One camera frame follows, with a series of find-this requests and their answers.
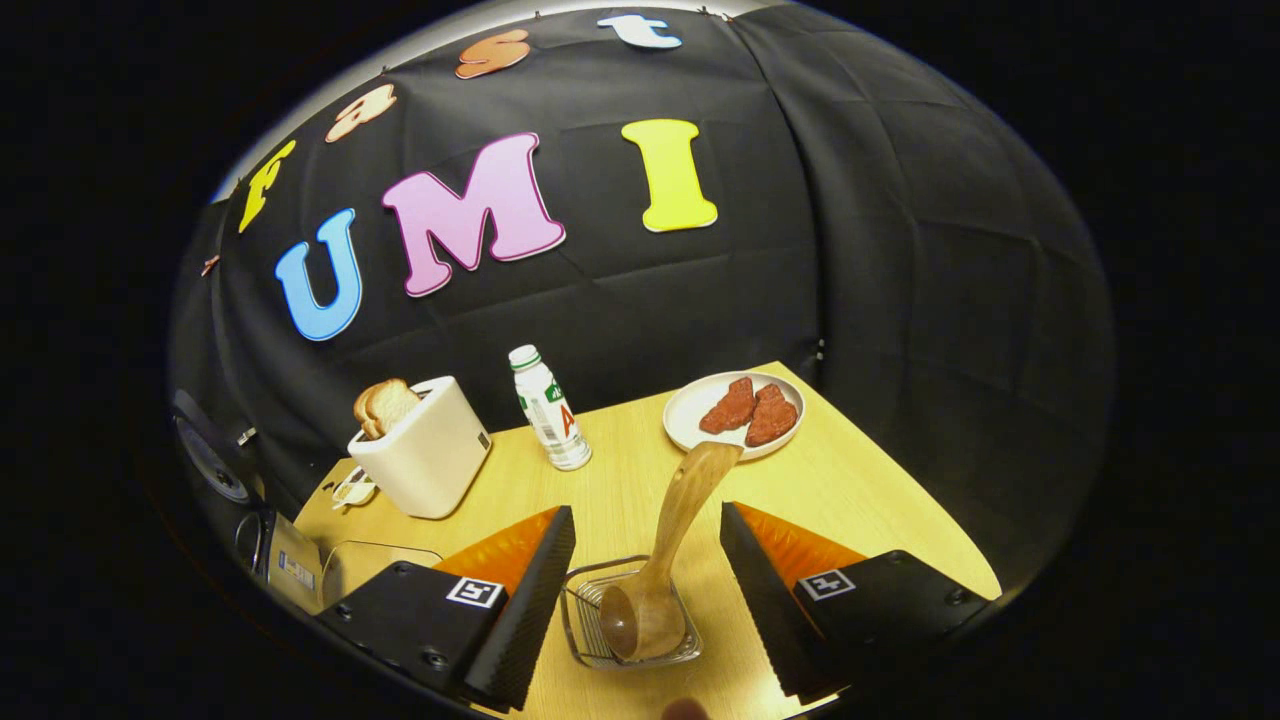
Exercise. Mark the wooden spoon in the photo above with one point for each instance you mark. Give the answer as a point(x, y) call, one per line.
point(685, 510)

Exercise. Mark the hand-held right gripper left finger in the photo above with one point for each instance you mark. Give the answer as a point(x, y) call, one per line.
point(525, 620)

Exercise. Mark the white milk bottle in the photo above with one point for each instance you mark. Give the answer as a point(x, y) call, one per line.
point(550, 415)

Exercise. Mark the white plate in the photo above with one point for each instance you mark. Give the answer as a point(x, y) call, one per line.
point(690, 412)

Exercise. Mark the black backdrop cloth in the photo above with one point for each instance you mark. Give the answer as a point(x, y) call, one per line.
point(880, 250)

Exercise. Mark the toasted bread slice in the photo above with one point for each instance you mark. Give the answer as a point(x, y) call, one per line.
point(366, 410)
point(396, 400)

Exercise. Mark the white toaster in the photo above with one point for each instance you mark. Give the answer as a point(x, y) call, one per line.
point(430, 460)

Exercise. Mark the clear chopstick holder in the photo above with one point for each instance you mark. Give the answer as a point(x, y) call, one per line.
point(580, 610)

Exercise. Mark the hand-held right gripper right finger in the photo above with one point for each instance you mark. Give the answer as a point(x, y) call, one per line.
point(765, 610)

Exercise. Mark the clear plastic box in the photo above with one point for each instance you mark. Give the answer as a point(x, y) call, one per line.
point(370, 565)

